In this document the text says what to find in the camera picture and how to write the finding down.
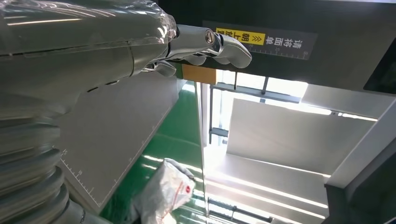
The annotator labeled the white red-printed mailer package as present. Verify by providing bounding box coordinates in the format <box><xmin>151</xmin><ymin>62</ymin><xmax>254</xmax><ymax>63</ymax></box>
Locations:
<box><xmin>129</xmin><ymin>158</ymin><xmax>197</xmax><ymax>224</ymax></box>

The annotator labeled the brown cardboard box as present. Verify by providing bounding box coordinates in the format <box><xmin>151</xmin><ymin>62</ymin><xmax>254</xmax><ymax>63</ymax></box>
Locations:
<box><xmin>182</xmin><ymin>64</ymin><xmax>218</xmax><ymax>85</ymax></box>

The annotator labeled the green conveyor belt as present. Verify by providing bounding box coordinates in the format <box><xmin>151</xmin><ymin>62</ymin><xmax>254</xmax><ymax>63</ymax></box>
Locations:
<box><xmin>99</xmin><ymin>81</ymin><xmax>207</xmax><ymax>224</ymax></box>

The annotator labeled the yellow grey column label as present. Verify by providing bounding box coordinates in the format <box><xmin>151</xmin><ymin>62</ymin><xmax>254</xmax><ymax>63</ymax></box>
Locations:
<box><xmin>202</xmin><ymin>21</ymin><xmax>318</xmax><ymax>61</ymax></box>

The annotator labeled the black scanner column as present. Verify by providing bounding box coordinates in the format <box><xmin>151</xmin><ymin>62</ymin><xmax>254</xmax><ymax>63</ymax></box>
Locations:
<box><xmin>157</xmin><ymin>0</ymin><xmax>396</xmax><ymax>93</ymax></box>

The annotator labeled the dark grey scanner base plate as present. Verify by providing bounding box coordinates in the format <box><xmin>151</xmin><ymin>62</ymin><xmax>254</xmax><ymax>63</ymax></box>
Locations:
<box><xmin>54</xmin><ymin>72</ymin><xmax>187</xmax><ymax>215</ymax></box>

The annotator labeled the black window frame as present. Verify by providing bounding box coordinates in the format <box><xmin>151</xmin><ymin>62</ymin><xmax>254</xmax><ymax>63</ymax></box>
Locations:
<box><xmin>208</xmin><ymin>72</ymin><xmax>301</xmax><ymax>145</ymax></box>

